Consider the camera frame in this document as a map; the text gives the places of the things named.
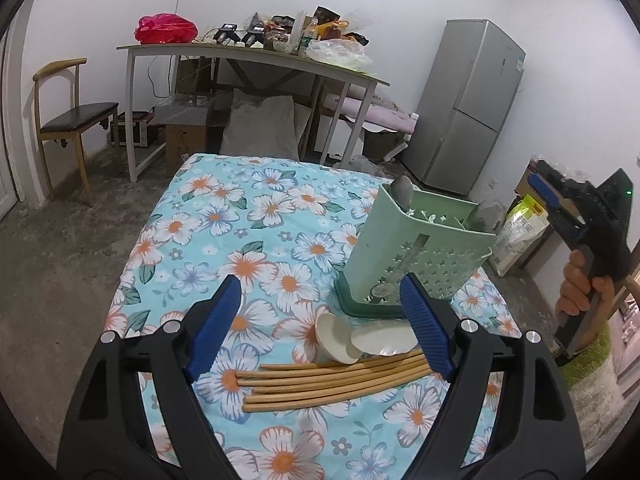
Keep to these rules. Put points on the clear plastic box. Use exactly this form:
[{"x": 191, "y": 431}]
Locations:
[{"x": 185, "y": 107}]

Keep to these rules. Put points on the grey sack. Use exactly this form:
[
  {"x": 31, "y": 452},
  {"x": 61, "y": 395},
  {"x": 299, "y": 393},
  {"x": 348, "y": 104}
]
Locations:
[{"x": 260, "y": 125}]

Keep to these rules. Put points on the green plastic utensil holder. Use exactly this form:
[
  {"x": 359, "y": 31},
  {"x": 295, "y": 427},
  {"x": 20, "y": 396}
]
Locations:
[{"x": 425, "y": 255}]

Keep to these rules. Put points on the silver refrigerator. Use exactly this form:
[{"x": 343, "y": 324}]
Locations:
[{"x": 465, "y": 110}]

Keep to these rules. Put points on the white and yellow rice bag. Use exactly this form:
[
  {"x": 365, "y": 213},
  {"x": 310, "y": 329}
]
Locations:
[{"x": 517, "y": 240}]

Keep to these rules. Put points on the wooden chair with dark seat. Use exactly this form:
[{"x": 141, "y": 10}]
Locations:
[{"x": 75, "y": 115}]

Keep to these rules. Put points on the pink rolled mat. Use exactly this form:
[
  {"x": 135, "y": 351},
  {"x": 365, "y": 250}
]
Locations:
[{"x": 370, "y": 112}]

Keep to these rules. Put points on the white-framed desk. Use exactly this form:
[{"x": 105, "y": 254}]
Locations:
[{"x": 200, "y": 50}]

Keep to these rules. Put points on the white ceramic spoon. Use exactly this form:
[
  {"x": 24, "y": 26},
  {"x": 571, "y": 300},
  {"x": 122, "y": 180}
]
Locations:
[
  {"x": 335, "y": 337},
  {"x": 382, "y": 342}
]

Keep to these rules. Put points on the red plastic bag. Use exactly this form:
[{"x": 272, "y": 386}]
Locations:
[{"x": 165, "y": 29}]

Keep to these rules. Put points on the yellow plastic bag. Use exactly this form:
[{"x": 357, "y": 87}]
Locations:
[{"x": 331, "y": 29}]

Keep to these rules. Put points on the black device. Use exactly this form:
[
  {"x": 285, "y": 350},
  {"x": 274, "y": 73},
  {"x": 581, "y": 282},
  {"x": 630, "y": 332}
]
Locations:
[
  {"x": 222, "y": 33},
  {"x": 252, "y": 36}
]

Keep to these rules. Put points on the red and black case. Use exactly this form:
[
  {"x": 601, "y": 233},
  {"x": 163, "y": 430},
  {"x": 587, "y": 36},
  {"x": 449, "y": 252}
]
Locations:
[{"x": 132, "y": 130}]

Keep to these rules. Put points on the cardboard box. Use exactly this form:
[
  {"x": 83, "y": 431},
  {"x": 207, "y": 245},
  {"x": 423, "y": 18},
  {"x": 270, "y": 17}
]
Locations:
[
  {"x": 192, "y": 75},
  {"x": 525, "y": 182},
  {"x": 185, "y": 142}
]

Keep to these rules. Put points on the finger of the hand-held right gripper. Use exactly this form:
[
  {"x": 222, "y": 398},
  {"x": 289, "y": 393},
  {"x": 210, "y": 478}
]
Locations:
[
  {"x": 572, "y": 230},
  {"x": 544, "y": 189}
]

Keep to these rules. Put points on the green rug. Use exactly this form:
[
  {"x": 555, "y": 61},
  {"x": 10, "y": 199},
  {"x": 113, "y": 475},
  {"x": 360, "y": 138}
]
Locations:
[{"x": 592, "y": 360}]

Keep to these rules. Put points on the white door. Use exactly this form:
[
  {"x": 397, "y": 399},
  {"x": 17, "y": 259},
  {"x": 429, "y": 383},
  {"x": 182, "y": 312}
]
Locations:
[{"x": 7, "y": 160}]

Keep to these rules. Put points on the person's right hand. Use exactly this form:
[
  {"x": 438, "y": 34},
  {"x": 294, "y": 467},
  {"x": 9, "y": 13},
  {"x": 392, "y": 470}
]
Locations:
[{"x": 575, "y": 285}]

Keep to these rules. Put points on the white plastic bag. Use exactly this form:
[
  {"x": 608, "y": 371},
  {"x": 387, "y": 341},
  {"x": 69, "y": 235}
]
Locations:
[{"x": 335, "y": 52}]

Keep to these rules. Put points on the floral blue tablecloth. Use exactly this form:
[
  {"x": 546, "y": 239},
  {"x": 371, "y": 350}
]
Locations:
[{"x": 240, "y": 220}]

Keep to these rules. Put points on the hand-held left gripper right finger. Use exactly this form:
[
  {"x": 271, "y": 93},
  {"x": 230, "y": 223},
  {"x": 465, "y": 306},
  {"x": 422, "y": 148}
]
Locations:
[{"x": 425, "y": 330}]

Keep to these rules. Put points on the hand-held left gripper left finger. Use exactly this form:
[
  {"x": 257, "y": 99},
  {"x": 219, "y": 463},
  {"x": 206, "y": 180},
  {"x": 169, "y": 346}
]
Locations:
[{"x": 215, "y": 327}]

